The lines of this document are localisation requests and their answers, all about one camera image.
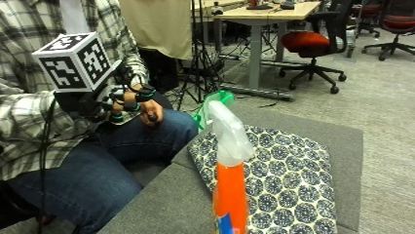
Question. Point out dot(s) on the the person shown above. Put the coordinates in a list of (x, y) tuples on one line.
[(99, 169)]

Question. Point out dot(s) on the black device on desk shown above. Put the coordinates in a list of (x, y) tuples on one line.
[(288, 4), (259, 6)]

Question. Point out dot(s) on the red office chair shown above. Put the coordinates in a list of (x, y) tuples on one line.
[(398, 22), (309, 42), (368, 13)]

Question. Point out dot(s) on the small black desk object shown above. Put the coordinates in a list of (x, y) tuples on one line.
[(217, 9)]

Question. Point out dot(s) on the wooden desk with grey legs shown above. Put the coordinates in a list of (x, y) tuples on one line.
[(268, 14)]

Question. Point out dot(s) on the black tripod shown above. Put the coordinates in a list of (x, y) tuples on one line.
[(200, 65)]

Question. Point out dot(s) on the orange spray bottle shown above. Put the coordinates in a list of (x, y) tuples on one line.
[(232, 195)]

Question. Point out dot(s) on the white cube of black markers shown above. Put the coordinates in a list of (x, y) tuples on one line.
[(71, 61)]

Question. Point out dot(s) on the blue patterned cushion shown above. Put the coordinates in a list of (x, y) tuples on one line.
[(285, 182)]

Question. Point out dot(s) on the green plastic bag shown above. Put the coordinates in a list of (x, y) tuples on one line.
[(221, 96)]

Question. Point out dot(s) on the grey sofa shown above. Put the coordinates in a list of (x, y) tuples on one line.
[(173, 201)]

